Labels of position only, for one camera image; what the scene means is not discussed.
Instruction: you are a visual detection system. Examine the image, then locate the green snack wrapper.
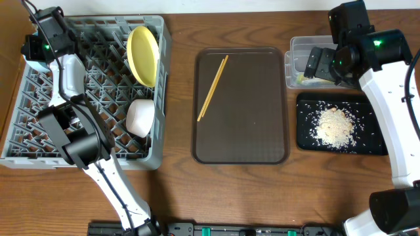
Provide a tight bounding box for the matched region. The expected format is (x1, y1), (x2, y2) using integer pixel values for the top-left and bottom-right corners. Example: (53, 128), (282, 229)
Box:
(296, 74), (334, 87)

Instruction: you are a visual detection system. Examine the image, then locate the dark brown serving tray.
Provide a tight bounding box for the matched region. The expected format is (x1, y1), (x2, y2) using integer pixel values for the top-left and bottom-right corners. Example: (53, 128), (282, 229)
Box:
(191, 47), (289, 165)

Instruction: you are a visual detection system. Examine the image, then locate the black food waste tray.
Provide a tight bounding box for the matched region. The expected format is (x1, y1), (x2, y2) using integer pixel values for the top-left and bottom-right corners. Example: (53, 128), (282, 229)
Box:
(297, 92), (388, 155)

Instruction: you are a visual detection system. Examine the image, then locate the clear plastic waste bin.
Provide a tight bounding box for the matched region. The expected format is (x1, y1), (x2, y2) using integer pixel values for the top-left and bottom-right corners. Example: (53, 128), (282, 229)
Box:
(284, 35), (352, 89)

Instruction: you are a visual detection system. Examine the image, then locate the pile of leftover rice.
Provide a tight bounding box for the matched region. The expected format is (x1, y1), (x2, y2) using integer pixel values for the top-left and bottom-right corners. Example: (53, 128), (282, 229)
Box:
(296, 100), (373, 153)

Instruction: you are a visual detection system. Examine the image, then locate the light blue bowl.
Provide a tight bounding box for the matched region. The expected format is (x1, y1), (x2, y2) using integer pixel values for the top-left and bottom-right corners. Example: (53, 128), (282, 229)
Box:
(24, 56), (50, 73)

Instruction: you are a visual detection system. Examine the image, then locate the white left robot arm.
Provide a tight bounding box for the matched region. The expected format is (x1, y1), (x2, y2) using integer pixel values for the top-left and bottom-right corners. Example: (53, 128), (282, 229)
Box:
(21, 1), (162, 236)

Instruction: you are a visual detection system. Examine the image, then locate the yellow plastic plate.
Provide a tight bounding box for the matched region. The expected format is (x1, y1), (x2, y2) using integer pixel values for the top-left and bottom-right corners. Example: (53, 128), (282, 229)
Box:
(127, 26), (160, 88)

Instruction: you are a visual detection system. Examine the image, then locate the white bowl with rice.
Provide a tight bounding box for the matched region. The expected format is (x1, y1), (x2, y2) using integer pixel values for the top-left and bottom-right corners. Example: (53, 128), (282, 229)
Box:
(126, 99), (155, 138)

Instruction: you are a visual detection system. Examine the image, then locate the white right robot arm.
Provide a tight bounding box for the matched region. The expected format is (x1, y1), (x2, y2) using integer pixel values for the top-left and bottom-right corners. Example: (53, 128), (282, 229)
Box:
(304, 1), (419, 235)

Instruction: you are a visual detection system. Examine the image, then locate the grey plastic dish rack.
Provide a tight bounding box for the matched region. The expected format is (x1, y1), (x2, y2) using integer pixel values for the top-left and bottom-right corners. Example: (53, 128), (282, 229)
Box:
(1, 15), (172, 170)

